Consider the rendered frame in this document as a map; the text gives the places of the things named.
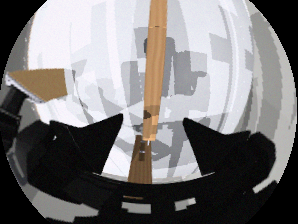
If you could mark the brown wooden post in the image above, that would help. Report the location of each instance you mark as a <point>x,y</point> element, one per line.
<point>141,166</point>

